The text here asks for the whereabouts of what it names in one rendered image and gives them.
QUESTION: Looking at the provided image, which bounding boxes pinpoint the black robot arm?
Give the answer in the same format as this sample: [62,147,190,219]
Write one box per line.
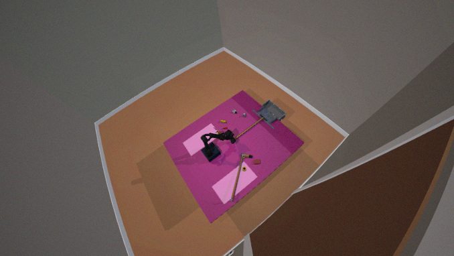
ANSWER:
[200,130,234,159]

